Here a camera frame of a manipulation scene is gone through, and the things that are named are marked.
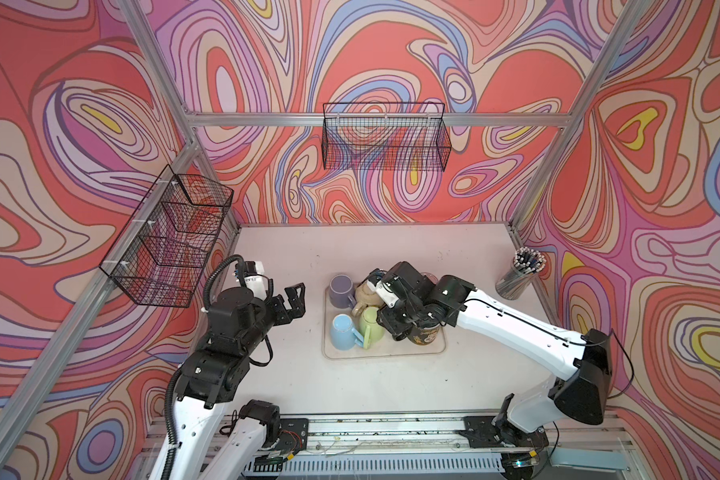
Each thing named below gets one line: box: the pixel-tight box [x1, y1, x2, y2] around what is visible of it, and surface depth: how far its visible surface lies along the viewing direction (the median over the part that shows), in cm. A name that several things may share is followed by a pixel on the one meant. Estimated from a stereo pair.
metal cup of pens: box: [495, 246, 547, 300], surface depth 90 cm
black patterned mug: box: [408, 324, 441, 346], surface depth 86 cm
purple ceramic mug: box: [329, 274, 357, 309], surface depth 93 cm
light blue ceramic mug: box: [330, 314, 364, 351], surface depth 84 cm
